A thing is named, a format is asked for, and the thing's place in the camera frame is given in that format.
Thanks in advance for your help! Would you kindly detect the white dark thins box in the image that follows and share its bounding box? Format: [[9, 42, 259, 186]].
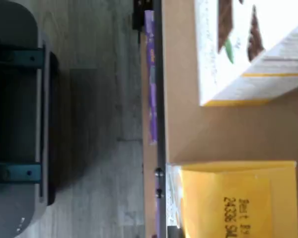
[[195, 0, 298, 108]]

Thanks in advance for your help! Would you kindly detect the grey robot base platform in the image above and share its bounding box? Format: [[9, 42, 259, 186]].
[[0, 0, 60, 238]]

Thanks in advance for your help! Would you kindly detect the wooden shelf board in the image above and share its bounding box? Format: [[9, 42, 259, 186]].
[[141, 32, 160, 238], [162, 0, 298, 238]]

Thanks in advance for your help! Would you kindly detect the purple Annie's box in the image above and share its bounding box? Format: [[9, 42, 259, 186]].
[[144, 9, 157, 146]]

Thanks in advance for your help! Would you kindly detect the small white yellow-label box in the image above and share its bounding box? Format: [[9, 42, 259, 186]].
[[165, 160, 298, 238]]

